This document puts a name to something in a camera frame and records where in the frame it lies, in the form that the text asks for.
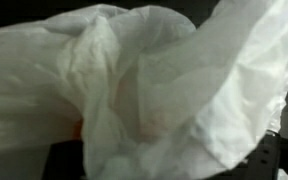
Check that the white plastic bag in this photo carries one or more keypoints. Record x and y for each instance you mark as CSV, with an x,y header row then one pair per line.
x,y
152,96

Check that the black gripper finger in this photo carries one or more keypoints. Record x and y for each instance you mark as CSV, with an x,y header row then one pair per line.
x,y
270,156

